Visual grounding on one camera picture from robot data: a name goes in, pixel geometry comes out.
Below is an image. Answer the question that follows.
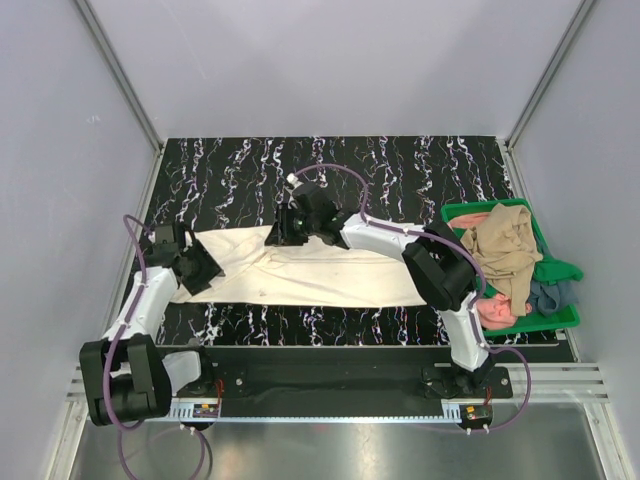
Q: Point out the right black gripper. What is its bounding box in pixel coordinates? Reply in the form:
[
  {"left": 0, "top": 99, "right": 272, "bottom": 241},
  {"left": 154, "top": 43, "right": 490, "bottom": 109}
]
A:
[{"left": 265, "top": 203, "right": 319, "bottom": 247}]

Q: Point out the cream white t shirt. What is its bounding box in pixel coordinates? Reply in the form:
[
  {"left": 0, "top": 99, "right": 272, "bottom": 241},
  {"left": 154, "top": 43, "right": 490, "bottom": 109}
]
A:
[{"left": 171, "top": 226, "right": 425, "bottom": 308}]

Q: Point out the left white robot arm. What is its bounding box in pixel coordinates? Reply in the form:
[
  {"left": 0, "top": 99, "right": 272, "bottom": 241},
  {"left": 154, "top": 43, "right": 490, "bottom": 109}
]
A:
[{"left": 79, "top": 222, "right": 224, "bottom": 426}]

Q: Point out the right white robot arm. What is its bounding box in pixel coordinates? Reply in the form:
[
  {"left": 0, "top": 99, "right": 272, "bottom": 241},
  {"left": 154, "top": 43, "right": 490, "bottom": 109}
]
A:
[{"left": 265, "top": 182, "right": 495, "bottom": 397}]

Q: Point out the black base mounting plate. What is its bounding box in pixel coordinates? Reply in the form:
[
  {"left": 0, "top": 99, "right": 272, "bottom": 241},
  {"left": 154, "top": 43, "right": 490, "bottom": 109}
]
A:
[{"left": 177, "top": 346, "right": 542, "bottom": 404}]

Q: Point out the beige t shirt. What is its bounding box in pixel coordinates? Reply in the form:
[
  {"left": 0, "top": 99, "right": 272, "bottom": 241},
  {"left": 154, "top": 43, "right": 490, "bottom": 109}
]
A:
[{"left": 461, "top": 203, "right": 543, "bottom": 317}]

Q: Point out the pink t shirt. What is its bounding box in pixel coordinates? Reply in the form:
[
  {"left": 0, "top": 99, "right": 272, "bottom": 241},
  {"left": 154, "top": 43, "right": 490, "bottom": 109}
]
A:
[{"left": 448, "top": 212, "right": 517, "bottom": 330}]

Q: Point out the green t shirt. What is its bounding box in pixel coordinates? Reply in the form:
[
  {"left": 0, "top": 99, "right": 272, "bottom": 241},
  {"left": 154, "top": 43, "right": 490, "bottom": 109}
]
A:
[{"left": 533, "top": 255, "right": 584, "bottom": 285}]

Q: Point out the blue grey t shirt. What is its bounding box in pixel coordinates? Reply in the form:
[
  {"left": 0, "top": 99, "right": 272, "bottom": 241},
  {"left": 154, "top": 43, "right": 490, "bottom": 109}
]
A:
[{"left": 528, "top": 280, "right": 578, "bottom": 317}]

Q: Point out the green plastic bin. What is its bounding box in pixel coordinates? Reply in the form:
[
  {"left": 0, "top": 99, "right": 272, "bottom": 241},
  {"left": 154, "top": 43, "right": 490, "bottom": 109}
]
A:
[{"left": 441, "top": 198, "right": 584, "bottom": 335}]

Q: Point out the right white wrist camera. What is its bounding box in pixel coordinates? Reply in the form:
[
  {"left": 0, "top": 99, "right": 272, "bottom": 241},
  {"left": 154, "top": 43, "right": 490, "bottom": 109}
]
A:
[{"left": 286, "top": 173, "right": 303, "bottom": 190}]

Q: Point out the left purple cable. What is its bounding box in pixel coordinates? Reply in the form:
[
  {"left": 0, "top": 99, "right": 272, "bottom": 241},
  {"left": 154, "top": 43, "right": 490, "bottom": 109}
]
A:
[{"left": 102, "top": 214, "right": 209, "bottom": 479}]

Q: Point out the purple cable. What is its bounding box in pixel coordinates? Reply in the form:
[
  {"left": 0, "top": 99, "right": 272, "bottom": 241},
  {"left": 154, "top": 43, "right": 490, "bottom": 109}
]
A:
[
  {"left": 102, "top": 214, "right": 209, "bottom": 479},
  {"left": 294, "top": 163, "right": 534, "bottom": 436}
]

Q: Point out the white slotted cable duct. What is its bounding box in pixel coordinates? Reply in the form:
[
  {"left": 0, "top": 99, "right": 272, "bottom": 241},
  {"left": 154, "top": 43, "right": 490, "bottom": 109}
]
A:
[{"left": 162, "top": 398, "right": 492, "bottom": 424}]

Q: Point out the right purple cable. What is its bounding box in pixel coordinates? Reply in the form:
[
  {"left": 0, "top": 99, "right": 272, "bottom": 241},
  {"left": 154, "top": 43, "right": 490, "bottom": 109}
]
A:
[{"left": 294, "top": 163, "right": 534, "bottom": 436}]

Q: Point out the left aluminium frame post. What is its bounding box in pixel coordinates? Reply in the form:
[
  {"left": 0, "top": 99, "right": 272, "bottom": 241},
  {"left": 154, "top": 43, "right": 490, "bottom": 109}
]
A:
[{"left": 71, "top": 0, "right": 164, "bottom": 154}]

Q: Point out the aluminium frame post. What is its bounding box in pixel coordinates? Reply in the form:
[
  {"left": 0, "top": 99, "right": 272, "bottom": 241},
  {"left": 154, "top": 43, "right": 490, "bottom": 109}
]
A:
[
  {"left": 71, "top": 0, "right": 164, "bottom": 154},
  {"left": 504, "top": 0, "right": 599, "bottom": 151}
]

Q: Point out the right aluminium frame post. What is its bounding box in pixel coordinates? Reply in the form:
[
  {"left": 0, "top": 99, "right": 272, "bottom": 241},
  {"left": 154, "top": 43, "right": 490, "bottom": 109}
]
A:
[{"left": 504, "top": 0, "right": 599, "bottom": 151}]

